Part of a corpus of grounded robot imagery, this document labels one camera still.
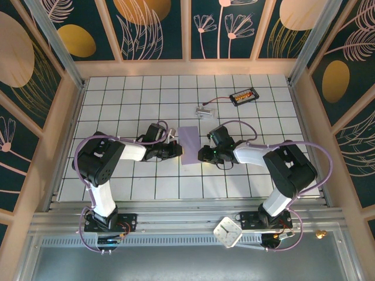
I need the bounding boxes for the black board with orange connectors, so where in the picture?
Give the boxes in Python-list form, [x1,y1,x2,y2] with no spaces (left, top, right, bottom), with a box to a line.
[229,89,260,105]

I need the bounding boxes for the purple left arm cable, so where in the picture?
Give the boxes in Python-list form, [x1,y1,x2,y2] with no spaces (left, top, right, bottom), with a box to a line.
[72,120,170,255]

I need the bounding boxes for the lilac square paper sheet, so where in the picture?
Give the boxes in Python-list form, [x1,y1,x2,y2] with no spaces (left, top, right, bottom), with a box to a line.
[178,125,202,166]

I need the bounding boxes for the clear plastic box with metal part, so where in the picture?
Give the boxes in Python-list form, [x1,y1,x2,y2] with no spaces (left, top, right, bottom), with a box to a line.
[194,105,218,120]

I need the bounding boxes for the white square analog clock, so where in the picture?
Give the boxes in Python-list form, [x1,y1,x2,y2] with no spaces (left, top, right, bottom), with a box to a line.
[213,216,243,249]

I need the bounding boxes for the aluminium side rail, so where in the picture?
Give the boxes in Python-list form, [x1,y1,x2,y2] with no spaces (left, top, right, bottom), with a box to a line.
[43,81,87,212]
[288,81,333,207]

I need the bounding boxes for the grey slotted cable duct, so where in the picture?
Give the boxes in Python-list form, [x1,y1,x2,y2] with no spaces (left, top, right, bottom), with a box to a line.
[40,236,264,247]

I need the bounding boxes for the aluminium table edge rail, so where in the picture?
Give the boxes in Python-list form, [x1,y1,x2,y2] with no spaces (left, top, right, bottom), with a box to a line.
[29,198,348,244]

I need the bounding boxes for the thin red wire with plug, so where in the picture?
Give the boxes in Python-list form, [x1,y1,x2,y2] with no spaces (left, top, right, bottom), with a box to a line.
[203,96,235,108]

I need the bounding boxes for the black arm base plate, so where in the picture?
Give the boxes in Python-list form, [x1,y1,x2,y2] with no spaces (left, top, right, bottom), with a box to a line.
[239,210,293,231]
[84,213,138,234]

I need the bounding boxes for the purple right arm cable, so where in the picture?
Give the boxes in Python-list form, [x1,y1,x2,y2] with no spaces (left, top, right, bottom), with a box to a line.
[222,120,334,252]

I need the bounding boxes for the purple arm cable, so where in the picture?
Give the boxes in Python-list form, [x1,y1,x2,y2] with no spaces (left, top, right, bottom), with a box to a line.
[72,120,170,255]
[222,120,334,252]

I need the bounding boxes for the aluminium frame post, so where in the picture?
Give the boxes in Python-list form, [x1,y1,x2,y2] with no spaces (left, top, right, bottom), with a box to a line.
[25,0,86,88]
[288,0,344,86]

